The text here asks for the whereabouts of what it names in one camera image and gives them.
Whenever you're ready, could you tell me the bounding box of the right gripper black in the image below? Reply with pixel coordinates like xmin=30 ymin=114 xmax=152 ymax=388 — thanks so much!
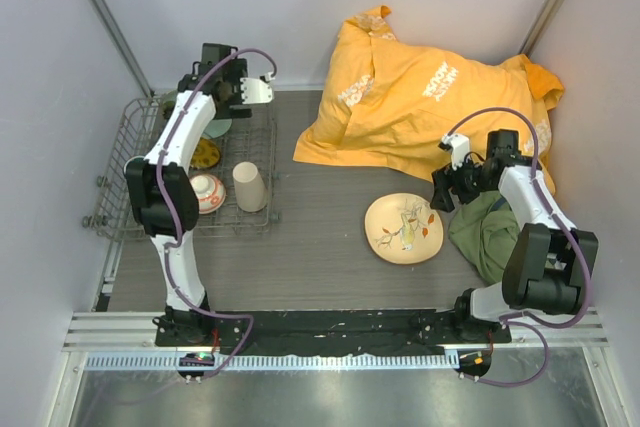
xmin=431 ymin=152 xmax=495 ymax=213

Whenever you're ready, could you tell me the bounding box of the light green flower plate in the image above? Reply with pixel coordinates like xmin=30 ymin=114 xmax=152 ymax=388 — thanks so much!
xmin=202 ymin=119 xmax=233 ymax=139

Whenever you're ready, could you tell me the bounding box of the beige tall cup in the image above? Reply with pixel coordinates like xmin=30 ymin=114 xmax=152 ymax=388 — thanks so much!
xmin=232 ymin=161 xmax=268 ymax=213

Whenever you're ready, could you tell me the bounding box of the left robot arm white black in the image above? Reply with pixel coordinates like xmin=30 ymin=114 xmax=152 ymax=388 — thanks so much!
xmin=124 ymin=43 xmax=247 ymax=347

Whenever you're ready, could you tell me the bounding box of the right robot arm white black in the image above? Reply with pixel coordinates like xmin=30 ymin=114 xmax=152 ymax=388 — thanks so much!
xmin=431 ymin=129 xmax=599 ymax=342

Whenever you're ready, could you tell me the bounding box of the cream bird plate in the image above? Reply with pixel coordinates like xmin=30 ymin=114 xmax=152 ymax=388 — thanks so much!
xmin=364 ymin=193 xmax=444 ymax=265

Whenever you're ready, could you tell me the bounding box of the olive green cloth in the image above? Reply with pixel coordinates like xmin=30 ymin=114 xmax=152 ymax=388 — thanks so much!
xmin=448 ymin=191 xmax=520 ymax=285

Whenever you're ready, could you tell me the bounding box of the yellow patterned plate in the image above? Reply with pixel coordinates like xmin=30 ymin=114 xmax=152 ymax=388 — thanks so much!
xmin=190 ymin=138 xmax=221 ymax=170

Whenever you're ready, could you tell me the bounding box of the white orange patterned bowl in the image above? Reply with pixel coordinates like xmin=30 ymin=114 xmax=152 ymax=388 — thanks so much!
xmin=190 ymin=173 xmax=226 ymax=215

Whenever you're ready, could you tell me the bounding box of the yellow Mickey Mouse shirt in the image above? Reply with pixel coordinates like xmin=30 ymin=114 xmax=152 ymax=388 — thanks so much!
xmin=293 ymin=5 xmax=565 ymax=180

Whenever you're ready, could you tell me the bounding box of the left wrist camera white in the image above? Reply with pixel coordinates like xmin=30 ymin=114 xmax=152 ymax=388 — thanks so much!
xmin=240 ymin=72 xmax=274 ymax=105

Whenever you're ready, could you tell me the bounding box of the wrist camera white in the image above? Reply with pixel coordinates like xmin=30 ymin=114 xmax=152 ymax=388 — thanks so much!
xmin=439 ymin=133 xmax=471 ymax=170
xmin=240 ymin=72 xmax=274 ymax=105

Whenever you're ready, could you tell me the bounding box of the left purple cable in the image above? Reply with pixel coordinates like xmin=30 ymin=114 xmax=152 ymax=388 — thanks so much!
xmin=155 ymin=48 xmax=278 ymax=388

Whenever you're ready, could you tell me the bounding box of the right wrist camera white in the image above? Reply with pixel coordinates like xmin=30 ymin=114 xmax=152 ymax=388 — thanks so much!
xmin=439 ymin=133 xmax=471 ymax=170

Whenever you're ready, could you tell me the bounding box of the wire dish rack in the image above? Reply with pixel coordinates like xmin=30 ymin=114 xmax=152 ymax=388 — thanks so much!
xmin=82 ymin=94 xmax=281 ymax=241

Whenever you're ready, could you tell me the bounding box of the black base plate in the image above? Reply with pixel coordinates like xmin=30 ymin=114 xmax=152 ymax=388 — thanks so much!
xmin=153 ymin=308 xmax=512 ymax=357

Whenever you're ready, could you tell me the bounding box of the slotted cable duct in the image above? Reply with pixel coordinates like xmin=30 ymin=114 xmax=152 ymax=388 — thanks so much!
xmin=85 ymin=351 xmax=459 ymax=372

